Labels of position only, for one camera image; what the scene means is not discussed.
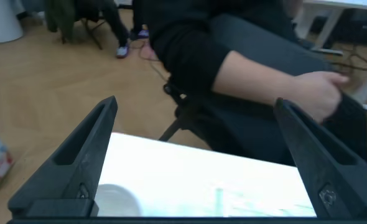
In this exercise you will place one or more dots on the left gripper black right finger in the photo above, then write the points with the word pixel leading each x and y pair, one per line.
pixel 332 180

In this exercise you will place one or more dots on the white plant pot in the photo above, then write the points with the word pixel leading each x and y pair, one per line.
pixel 1 21

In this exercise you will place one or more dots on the blue and white cup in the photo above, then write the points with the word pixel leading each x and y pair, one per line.
pixel 118 200

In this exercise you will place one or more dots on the white standing desk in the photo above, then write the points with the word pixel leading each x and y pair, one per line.
pixel 329 21

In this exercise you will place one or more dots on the black folding chair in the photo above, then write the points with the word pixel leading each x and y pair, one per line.
pixel 62 18

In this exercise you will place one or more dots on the man in black sweater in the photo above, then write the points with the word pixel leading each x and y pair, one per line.
pixel 186 46

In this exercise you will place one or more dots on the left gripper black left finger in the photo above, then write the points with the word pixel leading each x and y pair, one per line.
pixel 68 171

